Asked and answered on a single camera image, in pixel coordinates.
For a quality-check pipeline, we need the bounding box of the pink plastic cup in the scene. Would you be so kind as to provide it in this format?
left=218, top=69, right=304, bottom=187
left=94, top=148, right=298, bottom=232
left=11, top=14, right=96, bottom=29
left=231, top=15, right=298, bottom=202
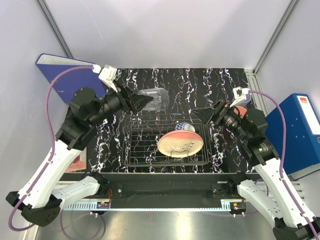
left=236, top=106, right=247, bottom=118

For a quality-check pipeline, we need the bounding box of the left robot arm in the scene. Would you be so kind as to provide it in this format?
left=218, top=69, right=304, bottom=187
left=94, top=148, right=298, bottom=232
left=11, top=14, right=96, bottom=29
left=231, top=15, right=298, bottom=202
left=5, top=85, right=154, bottom=227

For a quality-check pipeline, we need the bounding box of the pink beige plate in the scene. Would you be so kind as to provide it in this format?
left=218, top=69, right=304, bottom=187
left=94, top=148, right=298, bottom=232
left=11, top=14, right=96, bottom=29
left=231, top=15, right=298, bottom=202
left=157, top=130, right=204, bottom=158

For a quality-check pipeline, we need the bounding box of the white slotted cable duct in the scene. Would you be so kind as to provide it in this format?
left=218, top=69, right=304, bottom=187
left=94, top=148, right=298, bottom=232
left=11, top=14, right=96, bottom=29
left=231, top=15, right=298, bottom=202
left=64, top=200, right=111, bottom=211

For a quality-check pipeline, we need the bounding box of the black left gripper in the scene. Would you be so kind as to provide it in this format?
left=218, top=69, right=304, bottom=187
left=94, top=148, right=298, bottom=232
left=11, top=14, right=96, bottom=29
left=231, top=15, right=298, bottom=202
left=90, top=79, right=155, bottom=126

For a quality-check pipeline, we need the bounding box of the clear glass tumbler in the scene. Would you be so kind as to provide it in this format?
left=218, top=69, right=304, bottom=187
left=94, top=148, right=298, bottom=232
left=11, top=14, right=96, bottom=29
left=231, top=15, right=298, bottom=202
left=138, top=88, right=170, bottom=111

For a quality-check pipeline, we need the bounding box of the lavender plastic cup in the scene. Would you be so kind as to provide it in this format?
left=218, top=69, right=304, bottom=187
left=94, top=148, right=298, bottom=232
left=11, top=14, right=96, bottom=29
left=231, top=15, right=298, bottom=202
left=244, top=94, right=252, bottom=103

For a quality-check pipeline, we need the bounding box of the aluminium frame post left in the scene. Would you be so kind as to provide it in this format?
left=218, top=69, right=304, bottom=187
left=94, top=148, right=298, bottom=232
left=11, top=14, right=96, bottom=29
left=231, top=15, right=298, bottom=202
left=35, top=0, right=74, bottom=58

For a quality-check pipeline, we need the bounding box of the purple ring binder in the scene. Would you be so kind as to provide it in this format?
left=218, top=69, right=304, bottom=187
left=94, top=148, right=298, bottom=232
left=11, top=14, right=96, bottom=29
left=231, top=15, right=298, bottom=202
left=35, top=53, right=106, bottom=105

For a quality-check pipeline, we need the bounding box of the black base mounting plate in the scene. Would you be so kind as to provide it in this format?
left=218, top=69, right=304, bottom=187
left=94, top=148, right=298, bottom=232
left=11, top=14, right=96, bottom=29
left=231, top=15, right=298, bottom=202
left=55, top=172, right=261, bottom=212

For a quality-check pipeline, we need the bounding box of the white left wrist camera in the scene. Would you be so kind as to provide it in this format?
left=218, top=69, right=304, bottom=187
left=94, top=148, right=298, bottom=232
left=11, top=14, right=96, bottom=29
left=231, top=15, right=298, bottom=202
left=92, top=64, right=118, bottom=92

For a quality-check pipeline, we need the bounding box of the aluminium frame post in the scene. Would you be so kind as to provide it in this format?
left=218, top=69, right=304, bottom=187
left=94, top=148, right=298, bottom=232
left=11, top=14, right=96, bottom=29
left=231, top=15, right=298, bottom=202
left=35, top=0, right=74, bottom=58
left=252, top=0, right=301, bottom=75

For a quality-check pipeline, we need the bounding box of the purple cable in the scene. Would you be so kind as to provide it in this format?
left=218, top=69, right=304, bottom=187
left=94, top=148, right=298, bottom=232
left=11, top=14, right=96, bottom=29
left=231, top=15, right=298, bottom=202
left=248, top=90, right=320, bottom=240
left=7, top=65, right=96, bottom=231

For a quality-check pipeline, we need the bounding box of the aluminium frame post right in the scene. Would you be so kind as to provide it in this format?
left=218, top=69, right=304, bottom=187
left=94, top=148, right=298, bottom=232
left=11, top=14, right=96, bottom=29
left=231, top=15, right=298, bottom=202
left=252, top=0, right=301, bottom=75

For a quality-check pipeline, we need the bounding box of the black wire dish rack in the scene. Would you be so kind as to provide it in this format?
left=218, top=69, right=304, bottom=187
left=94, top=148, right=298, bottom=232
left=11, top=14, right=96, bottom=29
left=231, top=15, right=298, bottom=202
left=121, top=113, right=211, bottom=168

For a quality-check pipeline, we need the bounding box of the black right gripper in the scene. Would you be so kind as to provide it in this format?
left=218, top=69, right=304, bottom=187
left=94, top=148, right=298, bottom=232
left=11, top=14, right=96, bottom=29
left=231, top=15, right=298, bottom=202
left=191, top=98, right=250, bottom=142

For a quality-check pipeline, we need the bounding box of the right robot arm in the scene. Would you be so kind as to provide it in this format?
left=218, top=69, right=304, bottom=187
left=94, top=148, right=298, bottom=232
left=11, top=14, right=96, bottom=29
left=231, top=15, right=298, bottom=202
left=192, top=101, right=320, bottom=240

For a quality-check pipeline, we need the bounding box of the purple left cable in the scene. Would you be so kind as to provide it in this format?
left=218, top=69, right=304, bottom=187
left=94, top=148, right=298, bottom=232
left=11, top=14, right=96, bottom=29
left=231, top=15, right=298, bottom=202
left=7, top=65, right=96, bottom=231

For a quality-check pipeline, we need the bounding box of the picture card with red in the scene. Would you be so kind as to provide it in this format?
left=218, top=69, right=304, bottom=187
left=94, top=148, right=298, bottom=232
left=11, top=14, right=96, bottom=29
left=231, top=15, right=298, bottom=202
left=65, top=148, right=87, bottom=173

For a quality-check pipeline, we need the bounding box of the blue white patterned bowl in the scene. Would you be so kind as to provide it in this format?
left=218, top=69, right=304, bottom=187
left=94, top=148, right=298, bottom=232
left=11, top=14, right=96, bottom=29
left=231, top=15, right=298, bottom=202
left=174, top=122, right=196, bottom=133

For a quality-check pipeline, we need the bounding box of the blue ring binder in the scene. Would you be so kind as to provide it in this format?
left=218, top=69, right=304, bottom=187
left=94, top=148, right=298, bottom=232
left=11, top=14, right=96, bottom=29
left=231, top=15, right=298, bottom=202
left=279, top=93, right=320, bottom=180

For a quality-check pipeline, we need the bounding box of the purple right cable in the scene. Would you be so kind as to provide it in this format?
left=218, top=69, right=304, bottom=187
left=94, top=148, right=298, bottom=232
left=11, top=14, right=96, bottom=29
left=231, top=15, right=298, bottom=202
left=248, top=90, right=320, bottom=240

